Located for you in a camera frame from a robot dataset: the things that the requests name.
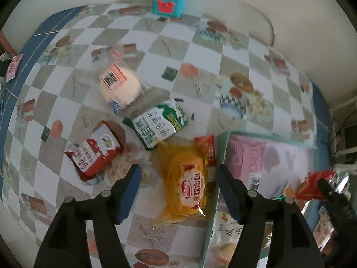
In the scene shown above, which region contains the green white cracker packet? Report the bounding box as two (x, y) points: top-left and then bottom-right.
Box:
(313, 212), (335, 251)

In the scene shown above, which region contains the red foil snack bag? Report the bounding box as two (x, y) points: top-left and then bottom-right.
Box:
(295, 170), (349, 201)

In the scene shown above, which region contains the teal shallow tray box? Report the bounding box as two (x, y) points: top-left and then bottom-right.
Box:
(198, 131), (320, 268)

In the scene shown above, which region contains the bun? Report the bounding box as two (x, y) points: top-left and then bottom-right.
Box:
(92, 48), (151, 114)

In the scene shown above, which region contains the small pink sachet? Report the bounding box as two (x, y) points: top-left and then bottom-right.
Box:
(6, 53), (24, 82)

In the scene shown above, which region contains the small red candy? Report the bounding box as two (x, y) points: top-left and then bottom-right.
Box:
(194, 135), (217, 167)

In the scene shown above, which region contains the grey power cable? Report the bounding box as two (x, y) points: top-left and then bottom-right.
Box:
(206, 0), (277, 47)

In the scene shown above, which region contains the pink snack bag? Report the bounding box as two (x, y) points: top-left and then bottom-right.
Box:
(224, 134), (267, 191)

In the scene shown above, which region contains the white chinese-text snack bag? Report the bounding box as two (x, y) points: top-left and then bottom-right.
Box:
(205, 211), (273, 267)

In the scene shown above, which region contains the red white snack box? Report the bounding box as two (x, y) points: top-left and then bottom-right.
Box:
(65, 120), (126, 182)

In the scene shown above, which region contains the green mung biscuit pack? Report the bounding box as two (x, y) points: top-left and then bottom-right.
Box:
(123, 99), (189, 151)

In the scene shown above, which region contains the yellow soft bread bag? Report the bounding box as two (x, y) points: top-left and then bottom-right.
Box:
(154, 143), (211, 227)

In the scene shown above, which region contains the patterned checkered tablecloth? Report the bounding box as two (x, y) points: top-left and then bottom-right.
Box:
(1, 4), (318, 267)

